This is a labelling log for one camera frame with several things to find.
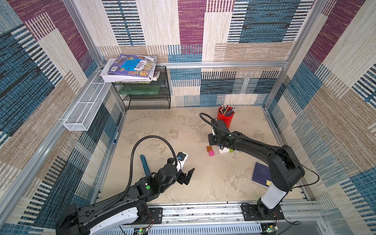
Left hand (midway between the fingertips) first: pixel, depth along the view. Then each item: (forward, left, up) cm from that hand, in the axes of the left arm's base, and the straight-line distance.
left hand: (187, 164), depth 76 cm
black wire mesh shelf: (+50, +22, +5) cm, 55 cm away
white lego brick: (+14, -24, -11) cm, 30 cm away
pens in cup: (+39, -27, -1) cm, 48 cm away
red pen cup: (+34, -28, -5) cm, 44 cm away
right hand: (+19, -16, -6) cm, 26 cm away
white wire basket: (+18, +50, +20) cm, 57 cm away
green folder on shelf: (+47, +31, +12) cm, 58 cm away
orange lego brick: (+17, -14, -13) cm, 25 cm away
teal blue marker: (+5, +25, -11) cm, 28 cm away
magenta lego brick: (+13, -15, -13) cm, 24 cm away
